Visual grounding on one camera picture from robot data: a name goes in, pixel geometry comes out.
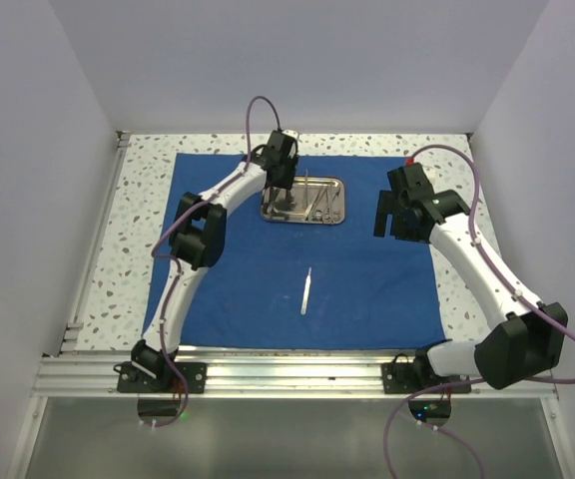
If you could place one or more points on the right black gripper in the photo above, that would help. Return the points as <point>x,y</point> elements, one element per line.
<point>388,206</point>

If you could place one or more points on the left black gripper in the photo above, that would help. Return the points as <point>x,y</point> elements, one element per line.
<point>286,182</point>

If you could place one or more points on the white handled scalpel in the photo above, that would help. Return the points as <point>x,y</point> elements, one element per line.
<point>306,292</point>

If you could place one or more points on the blue surgical cloth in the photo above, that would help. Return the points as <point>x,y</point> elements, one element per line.
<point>366,292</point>

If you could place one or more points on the steel surgical scissors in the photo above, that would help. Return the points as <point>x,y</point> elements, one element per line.
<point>325,214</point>

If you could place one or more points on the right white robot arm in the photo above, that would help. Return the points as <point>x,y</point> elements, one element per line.
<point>525,336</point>

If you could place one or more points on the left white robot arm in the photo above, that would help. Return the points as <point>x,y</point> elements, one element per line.
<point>197,239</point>

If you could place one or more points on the steel instrument tray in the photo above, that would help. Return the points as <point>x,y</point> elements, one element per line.
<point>310,201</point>

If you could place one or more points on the steel forceps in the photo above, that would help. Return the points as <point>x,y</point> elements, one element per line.
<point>309,212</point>

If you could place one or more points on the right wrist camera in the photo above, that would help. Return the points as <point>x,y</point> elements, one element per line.
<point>430,172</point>

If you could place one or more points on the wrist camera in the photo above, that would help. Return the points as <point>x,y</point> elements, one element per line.
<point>430,172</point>
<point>292,134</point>

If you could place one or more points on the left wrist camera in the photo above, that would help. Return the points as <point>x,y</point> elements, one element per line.
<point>292,134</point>

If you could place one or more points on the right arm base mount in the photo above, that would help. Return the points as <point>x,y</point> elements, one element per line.
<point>408,372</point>

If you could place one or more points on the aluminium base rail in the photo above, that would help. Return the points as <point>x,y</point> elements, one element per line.
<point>231,373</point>

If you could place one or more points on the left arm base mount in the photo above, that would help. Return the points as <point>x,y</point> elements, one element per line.
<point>133,380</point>

